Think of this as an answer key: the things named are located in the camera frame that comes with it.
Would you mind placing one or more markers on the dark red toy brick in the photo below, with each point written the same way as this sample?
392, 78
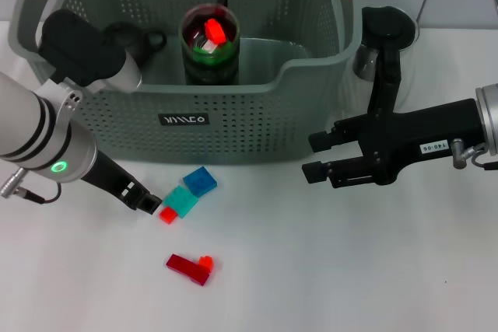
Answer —
186, 266

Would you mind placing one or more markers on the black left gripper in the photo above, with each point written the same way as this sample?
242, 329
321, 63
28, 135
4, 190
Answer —
111, 176

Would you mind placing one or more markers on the grey perforated storage basket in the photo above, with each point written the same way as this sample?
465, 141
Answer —
249, 122

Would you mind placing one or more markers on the small red toy brick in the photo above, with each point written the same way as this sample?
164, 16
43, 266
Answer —
168, 215

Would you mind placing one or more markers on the small green toy brick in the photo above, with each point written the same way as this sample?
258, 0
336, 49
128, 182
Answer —
198, 54

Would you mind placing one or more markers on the black teapot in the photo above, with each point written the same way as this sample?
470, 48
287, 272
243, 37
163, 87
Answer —
132, 36

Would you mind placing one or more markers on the small orange-red toy brick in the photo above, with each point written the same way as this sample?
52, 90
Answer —
206, 264

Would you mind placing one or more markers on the blue toy brick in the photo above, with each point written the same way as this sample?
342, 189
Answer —
199, 181

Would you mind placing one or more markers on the bright red toy brick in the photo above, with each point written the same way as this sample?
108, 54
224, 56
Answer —
214, 30

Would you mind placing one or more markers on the white toy brick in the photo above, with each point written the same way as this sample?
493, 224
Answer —
210, 48

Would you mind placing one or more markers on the teal toy brick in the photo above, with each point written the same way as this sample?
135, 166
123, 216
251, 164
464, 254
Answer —
181, 200

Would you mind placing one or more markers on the long green toy brick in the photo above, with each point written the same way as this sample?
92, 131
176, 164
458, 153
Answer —
229, 49

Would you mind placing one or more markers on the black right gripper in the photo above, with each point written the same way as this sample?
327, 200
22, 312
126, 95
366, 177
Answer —
422, 130

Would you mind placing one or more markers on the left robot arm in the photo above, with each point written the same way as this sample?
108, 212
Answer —
35, 130

